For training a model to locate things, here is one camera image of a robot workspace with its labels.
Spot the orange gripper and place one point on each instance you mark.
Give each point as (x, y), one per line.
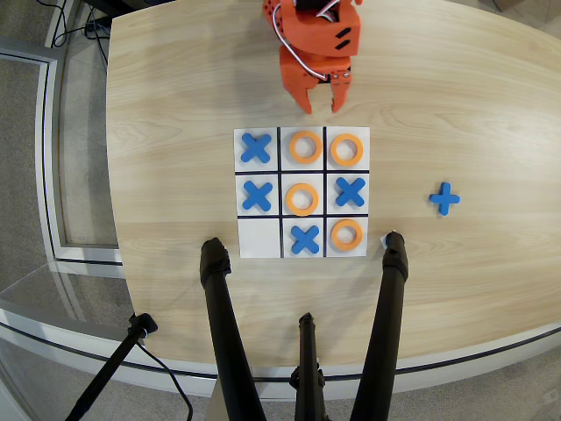
(302, 74)

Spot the blue foam X piece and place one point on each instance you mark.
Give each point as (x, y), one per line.
(445, 199)
(350, 192)
(256, 148)
(306, 239)
(257, 194)

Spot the white tic-tac-toe board sheet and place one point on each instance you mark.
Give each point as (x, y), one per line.
(258, 239)

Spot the small white sticker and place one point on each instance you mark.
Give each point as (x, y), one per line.
(382, 240)

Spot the thick black tripod leg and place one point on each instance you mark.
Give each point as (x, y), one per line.
(385, 316)
(223, 316)

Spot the thin black tripod leg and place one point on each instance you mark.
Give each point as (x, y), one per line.
(308, 359)

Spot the black stand pole with clamp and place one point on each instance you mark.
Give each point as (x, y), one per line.
(114, 364)

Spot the grey metal glass panel frame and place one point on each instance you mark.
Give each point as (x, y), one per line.
(44, 153)

